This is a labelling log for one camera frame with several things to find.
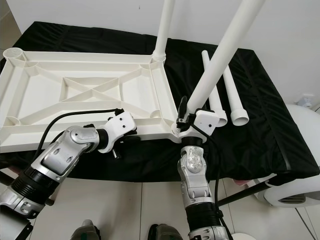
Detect white plastic table leg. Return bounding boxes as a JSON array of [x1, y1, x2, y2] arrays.
[[152, 0, 176, 62], [222, 64, 251, 126], [171, 0, 267, 140], [201, 50, 229, 127]]

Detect white plastic children table top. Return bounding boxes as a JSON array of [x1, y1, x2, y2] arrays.
[[0, 47, 181, 154]]

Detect black cloth table cover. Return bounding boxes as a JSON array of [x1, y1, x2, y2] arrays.
[[0, 21, 320, 183]]

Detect black metal table leg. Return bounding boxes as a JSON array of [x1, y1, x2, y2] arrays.
[[0, 170, 17, 187], [217, 175, 277, 207]]

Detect grey robot right foot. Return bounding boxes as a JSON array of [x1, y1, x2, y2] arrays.
[[147, 223, 184, 240]]

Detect grey robot foot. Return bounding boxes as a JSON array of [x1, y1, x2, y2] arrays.
[[74, 220, 102, 240], [147, 223, 184, 240]]

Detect white round appliance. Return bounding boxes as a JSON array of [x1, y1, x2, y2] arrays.
[[255, 102, 320, 209]]

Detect grey robot left foot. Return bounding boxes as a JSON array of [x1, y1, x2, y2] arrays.
[[74, 220, 102, 240]]

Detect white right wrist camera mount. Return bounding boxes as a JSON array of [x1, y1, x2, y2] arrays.
[[172, 110, 229, 144]]

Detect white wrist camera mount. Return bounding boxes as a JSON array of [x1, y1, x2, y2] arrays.
[[99, 111, 139, 151], [172, 110, 229, 144]]

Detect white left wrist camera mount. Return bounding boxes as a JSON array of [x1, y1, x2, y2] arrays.
[[99, 111, 139, 151]]

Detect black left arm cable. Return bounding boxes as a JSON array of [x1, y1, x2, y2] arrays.
[[37, 107, 127, 157]]

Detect white wall socket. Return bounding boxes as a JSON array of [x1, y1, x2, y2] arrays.
[[298, 94, 316, 108]]

